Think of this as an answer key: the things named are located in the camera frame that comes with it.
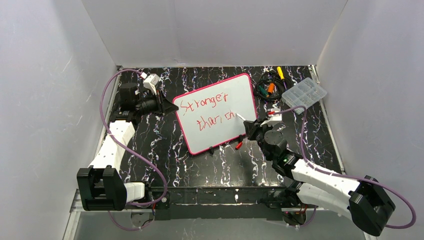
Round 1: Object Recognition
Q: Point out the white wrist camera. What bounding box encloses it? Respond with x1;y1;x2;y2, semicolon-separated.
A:
143;74;161;95
260;108;282;127

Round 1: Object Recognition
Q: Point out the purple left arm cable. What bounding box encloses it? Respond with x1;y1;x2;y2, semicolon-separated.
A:
98;68;169;232

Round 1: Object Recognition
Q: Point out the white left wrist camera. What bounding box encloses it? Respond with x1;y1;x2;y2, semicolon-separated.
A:
143;74;161;95

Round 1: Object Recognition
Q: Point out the aluminium front rail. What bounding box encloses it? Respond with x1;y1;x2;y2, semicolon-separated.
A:
79;186;351;215

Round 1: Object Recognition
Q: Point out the green connector plug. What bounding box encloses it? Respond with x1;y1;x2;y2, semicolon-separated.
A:
258;86;268;95

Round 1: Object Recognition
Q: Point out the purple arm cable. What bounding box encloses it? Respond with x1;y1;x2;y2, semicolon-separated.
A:
98;68;169;232
273;105;417;230

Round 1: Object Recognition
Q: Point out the black whiteboard clip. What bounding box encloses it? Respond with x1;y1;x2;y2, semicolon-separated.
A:
208;146;215;156

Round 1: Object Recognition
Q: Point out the clear plastic organizer box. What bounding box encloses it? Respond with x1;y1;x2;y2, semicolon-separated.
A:
281;77;327;109

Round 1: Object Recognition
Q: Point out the pink framed whiteboard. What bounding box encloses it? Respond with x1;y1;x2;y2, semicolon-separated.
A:
172;73;258;155

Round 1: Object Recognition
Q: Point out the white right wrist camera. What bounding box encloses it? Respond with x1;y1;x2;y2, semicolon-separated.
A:
260;108;282;127

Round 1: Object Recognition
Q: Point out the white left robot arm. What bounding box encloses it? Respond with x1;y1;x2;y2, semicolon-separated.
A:
76;82;179;211

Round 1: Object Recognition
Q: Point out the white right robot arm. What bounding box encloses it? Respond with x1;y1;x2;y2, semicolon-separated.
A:
243;119;396;237

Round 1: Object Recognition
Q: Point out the black coiled cable bundle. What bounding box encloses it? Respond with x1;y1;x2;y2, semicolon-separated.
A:
253;70;294;103

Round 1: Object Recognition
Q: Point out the orange connector plug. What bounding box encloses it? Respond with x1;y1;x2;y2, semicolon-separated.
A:
266;83;276;96

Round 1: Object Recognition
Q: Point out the red marker cap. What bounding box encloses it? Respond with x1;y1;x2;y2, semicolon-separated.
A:
235;141;243;150

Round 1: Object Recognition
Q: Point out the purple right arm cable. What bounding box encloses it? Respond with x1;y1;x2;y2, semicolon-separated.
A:
273;105;417;230

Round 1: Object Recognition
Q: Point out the yellow handled tool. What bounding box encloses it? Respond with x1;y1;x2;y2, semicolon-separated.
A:
277;66;285;80

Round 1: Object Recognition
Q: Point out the red white marker pen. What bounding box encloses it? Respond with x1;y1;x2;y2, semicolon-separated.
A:
236;113;246;122

